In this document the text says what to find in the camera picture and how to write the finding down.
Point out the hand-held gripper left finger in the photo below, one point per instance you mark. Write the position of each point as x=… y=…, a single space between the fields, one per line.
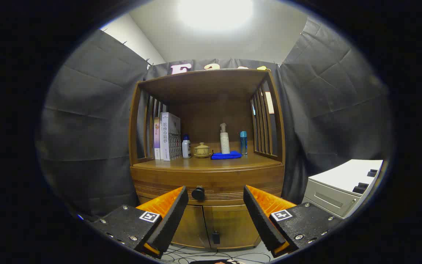
x=172 y=220

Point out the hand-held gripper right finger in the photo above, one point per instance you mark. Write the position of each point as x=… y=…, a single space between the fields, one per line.
x=264 y=223

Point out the black drawer knob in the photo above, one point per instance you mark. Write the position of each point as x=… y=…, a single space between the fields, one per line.
x=198 y=193

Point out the wooden drawer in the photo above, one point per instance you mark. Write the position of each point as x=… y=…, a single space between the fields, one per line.
x=225 y=179

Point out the wooden cabinet door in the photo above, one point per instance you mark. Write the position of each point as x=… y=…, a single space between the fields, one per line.
x=233 y=225
x=192 y=227

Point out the wooden countertop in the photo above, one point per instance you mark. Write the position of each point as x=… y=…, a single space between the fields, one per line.
x=233 y=163

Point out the wooden cabinet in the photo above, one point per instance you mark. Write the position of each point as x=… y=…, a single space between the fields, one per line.
x=211 y=110

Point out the white bottle with blue cap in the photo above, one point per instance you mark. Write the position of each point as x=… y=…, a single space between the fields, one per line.
x=186 y=148

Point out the yellow lidded teacup with saucer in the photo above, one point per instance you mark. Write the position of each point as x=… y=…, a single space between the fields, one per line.
x=202 y=150

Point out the blue folded cloth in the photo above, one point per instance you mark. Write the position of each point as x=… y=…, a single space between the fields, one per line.
x=226 y=155

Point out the thick white book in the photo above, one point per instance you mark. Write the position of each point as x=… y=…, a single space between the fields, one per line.
x=170 y=137

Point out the thin purple book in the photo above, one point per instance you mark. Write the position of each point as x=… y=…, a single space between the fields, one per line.
x=156 y=137

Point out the clear blue bottle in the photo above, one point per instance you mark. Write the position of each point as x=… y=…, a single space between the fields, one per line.
x=243 y=141

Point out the white pump bottle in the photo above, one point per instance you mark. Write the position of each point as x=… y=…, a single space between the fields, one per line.
x=225 y=141

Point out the black backdrop cloth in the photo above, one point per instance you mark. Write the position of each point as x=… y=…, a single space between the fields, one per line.
x=97 y=121

